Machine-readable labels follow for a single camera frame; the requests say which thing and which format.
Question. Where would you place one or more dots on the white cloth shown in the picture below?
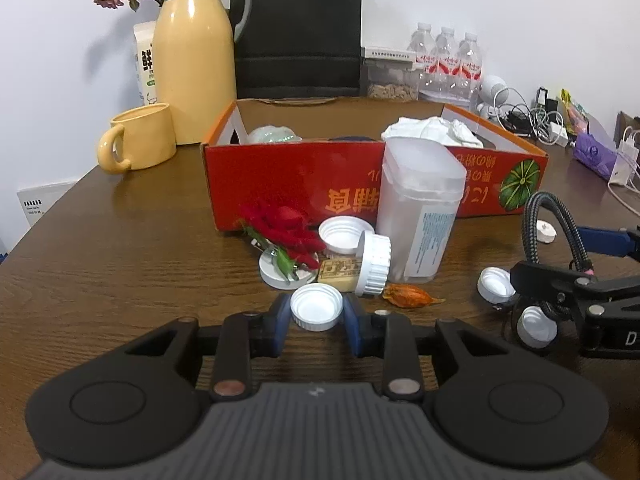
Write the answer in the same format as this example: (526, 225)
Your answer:
(432, 130)

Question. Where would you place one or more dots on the yellow mug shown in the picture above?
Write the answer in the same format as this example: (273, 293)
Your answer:
(145, 135)

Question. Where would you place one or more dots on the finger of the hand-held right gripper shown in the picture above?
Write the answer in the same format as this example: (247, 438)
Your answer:
(607, 242)
(542, 280)

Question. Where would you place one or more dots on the yellow thermos jug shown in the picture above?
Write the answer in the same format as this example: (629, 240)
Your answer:
(192, 60)

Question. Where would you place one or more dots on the brown paper bag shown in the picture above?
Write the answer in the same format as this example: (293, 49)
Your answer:
(625, 121)

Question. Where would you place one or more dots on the open white bottle cap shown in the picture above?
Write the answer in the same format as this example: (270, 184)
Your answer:
(342, 234)

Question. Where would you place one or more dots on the dark blue zip pouch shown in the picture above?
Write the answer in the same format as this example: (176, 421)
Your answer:
(352, 138)

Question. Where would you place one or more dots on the iridescent plastic wrap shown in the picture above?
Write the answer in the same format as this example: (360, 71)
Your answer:
(272, 134)

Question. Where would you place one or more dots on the white wall charger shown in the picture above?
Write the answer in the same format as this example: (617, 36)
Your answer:
(627, 160)

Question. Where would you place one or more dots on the colourful snack bag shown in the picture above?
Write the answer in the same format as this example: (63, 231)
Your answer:
(575, 112)

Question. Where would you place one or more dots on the purple tissue box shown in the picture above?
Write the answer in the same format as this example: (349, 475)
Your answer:
(595, 149)

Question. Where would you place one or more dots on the small white desk fan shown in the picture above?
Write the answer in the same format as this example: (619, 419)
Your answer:
(492, 92)

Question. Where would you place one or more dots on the flat white box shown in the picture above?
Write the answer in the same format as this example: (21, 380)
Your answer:
(390, 54)

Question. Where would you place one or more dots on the red rose ornament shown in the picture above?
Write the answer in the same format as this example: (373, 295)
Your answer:
(282, 232)

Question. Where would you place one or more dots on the white wall box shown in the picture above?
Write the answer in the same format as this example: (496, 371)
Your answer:
(42, 201)

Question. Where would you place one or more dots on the clear water bottle red label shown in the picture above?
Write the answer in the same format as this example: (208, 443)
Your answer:
(424, 55)
(446, 57)
(470, 65)

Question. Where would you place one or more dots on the small white knobbed puck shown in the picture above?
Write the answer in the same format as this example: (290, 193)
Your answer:
(545, 232)

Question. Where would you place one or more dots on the red cardboard box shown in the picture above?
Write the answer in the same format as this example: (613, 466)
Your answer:
(280, 180)

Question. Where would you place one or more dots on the white power adapter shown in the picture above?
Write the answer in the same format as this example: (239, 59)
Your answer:
(557, 135)

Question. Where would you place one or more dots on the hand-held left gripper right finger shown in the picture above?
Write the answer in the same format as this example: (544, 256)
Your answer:
(352, 326)

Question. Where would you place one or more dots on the white ribbed bottle cap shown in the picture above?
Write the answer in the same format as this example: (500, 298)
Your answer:
(495, 285)
(316, 307)
(536, 327)

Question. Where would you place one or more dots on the translucent plastic container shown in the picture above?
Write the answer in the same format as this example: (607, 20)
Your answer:
(417, 210)

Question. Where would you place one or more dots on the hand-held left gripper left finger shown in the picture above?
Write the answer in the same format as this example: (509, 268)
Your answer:
(282, 316)

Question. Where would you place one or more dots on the black paper bag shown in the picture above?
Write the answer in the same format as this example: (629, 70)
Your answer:
(300, 35)

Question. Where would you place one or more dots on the clear food container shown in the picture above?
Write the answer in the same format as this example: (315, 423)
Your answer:
(392, 85)

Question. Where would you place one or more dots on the white pill bottle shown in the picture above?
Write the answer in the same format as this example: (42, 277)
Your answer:
(370, 267)

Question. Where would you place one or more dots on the white milk carton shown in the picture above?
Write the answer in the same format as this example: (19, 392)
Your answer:
(145, 60)

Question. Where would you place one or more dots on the black upright device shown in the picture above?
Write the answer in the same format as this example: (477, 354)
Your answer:
(542, 97)

